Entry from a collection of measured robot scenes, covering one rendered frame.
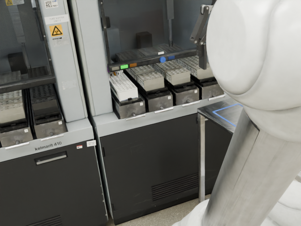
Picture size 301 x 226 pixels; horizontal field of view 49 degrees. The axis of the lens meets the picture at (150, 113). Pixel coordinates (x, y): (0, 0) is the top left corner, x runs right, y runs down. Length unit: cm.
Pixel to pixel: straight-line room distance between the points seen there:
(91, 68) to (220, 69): 133
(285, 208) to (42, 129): 113
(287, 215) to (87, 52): 113
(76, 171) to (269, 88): 152
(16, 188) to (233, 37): 156
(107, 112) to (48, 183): 46
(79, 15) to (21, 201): 95
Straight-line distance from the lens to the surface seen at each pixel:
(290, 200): 81
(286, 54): 26
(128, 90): 164
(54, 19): 153
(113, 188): 185
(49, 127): 159
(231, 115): 146
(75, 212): 189
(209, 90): 179
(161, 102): 168
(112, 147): 171
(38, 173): 171
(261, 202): 52
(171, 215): 214
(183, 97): 173
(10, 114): 164
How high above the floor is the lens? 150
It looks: 27 degrees down
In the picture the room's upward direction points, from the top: 5 degrees counter-clockwise
